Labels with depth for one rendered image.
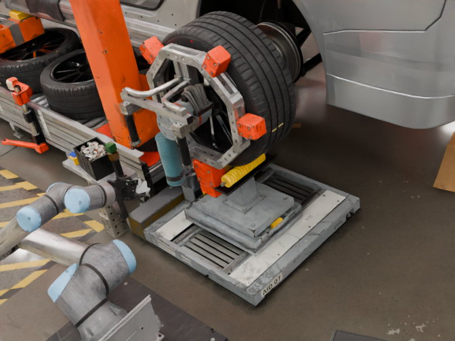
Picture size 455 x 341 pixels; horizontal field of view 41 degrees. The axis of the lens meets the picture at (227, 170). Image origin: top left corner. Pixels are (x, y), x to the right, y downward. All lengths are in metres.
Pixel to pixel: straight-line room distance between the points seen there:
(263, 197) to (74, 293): 1.17
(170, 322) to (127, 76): 1.18
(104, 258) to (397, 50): 1.34
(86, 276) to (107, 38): 1.11
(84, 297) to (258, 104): 0.99
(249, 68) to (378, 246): 1.16
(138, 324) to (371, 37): 1.38
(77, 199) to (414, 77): 1.31
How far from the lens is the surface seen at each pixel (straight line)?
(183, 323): 2.47
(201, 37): 2.51
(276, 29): 2.89
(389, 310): 2.81
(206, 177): 2.81
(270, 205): 3.03
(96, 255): 2.41
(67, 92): 3.99
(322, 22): 2.56
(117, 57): 2.92
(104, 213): 3.36
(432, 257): 3.05
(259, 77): 2.46
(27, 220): 2.29
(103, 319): 2.28
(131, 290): 2.67
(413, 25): 2.33
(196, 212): 3.20
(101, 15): 2.83
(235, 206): 3.04
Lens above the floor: 2.12
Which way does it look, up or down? 35 degrees down
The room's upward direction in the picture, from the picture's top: 11 degrees counter-clockwise
